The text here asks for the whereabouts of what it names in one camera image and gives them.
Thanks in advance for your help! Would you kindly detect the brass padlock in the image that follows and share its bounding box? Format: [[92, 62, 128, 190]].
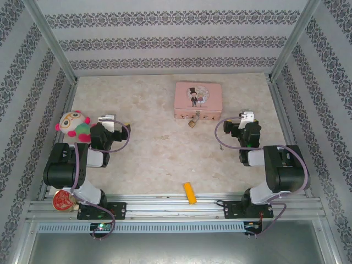
[[188, 111, 199, 128]]

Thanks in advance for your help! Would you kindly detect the pink cartoon tin box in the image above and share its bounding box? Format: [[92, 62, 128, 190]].
[[173, 81, 223, 121]]

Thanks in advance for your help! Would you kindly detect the plush toy with glasses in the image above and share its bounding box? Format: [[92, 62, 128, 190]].
[[54, 109, 96, 143]]

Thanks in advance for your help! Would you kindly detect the yellow rectangular block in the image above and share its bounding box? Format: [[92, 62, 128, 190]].
[[183, 181, 198, 205]]

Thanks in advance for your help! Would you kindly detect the round red and gold tin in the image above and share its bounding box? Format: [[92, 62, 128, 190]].
[[52, 188, 80, 213]]

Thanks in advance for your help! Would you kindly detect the grey metal panel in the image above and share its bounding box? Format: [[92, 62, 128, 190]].
[[27, 232, 339, 264]]

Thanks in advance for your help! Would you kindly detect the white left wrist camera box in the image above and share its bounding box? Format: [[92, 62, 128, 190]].
[[97, 113, 117, 133]]

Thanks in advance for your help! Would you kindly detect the aluminium side rail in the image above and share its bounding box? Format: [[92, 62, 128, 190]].
[[38, 81, 78, 201], [268, 76, 316, 197]]

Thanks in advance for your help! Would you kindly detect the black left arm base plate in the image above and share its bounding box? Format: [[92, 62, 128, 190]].
[[76, 202, 127, 221]]

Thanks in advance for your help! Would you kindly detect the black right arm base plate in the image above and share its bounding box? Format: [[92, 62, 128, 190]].
[[224, 200, 274, 220]]

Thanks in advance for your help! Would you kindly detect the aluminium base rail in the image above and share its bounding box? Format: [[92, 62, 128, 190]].
[[26, 192, 328, 221]]

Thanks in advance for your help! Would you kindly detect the grey slotted cable duct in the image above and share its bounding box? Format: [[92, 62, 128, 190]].
[[37, 222, 246, 234]]

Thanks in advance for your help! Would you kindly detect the aluminium frame post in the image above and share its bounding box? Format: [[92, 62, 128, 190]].
[[26, 0, 78, 83], [269, 0, 322, 82]]

